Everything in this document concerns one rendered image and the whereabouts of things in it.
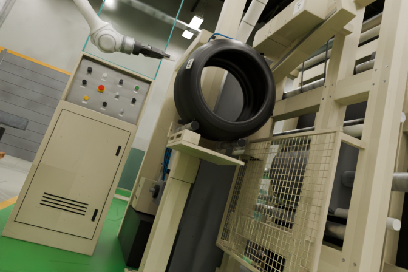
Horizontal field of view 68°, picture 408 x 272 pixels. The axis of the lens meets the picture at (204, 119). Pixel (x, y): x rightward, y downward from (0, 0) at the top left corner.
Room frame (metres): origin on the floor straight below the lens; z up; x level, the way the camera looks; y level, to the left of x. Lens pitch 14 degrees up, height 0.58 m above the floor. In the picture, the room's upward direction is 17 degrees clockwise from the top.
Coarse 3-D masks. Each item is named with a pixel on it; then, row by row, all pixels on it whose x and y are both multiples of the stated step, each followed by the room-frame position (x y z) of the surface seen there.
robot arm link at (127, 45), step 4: (124, 36) 1.45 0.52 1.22; (124, 40) 1.44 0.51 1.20; (128, 40) 1.45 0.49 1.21; (132, 40) 1.46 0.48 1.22; (124, 44) 1.45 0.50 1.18; (128, 44) 1.45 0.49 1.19; (132, 44) 1.46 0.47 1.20; (124, 48) 1.46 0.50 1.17; (128, 48) 1.46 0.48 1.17; (132, 48) 1.48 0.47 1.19; (124, 52) 1.49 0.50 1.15; (128, 52) 1.48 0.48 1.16
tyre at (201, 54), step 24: (216, 48) 1.49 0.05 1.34; (240, 48) 1.53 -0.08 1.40; (192, 72) 1.48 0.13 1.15; (240, 72) 1.83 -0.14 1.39; (264, 72) 1.57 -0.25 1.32; (192, 96) 1.49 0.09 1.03; (264, 96) 1.76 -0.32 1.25; (216, 120) 1.53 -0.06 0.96; (240, 120) 1.86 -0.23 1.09; (264, 120) 1.61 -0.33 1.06
